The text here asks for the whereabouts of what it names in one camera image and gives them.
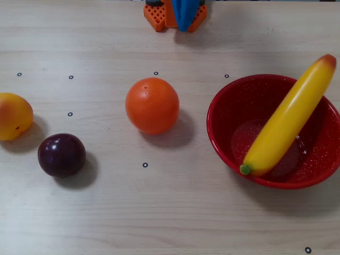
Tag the orange toy fruit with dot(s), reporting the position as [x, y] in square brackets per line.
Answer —
[152, 106]

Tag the blue hinged gripper finger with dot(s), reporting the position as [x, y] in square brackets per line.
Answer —
[188, 13]

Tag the yellow orange toy peach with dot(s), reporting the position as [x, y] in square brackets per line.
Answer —
[13, 117]

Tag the dark purple toy plum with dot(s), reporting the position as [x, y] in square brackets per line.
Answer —
[61, 156]

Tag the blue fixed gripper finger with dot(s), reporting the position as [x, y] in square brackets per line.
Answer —
[176, 13]

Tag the yellow toy banana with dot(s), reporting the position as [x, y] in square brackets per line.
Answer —
[287, 119]

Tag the red speckled bowl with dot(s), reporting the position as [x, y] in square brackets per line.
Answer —
[233, 106]

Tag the orange robot base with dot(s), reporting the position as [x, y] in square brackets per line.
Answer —
[154, 17]

